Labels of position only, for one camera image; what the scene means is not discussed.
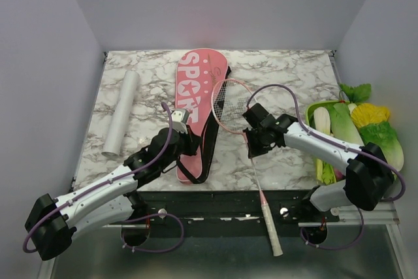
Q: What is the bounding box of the black mounting base plate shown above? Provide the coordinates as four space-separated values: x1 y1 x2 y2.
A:
67 189 363 239

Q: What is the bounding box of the green vegetable basket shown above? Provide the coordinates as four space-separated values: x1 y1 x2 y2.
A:
305 99 399 187

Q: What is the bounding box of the white shuttlecock tube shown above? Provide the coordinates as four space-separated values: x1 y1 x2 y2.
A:
102 71 139 159

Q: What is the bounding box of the pink racket bag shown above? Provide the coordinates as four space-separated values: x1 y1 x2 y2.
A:
175 48 231 184

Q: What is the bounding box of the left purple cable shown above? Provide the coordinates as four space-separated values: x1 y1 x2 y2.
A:
22 101 185 254

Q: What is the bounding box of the green leafy vegetable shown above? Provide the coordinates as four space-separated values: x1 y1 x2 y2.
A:
339 84 372 103

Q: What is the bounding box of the aluminium rail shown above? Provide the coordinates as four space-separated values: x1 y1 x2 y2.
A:
298 205 401 227

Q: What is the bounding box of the white green bok choy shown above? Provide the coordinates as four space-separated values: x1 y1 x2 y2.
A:
327 103 364 146

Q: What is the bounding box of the white green leek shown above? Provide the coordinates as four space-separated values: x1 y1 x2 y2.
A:
313 107 332 135

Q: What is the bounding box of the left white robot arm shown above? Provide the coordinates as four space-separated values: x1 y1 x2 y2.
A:
23 128 202 261

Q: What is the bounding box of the pink badminton racket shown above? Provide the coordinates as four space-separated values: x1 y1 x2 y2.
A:
211 78 283 257

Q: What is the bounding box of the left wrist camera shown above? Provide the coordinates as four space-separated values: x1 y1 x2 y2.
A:
171 108 189 133

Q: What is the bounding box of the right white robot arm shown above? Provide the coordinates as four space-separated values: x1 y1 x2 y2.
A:
243 103 394 222

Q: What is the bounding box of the yellow green napa cabbage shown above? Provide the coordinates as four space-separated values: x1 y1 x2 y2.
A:
348 103 404 171

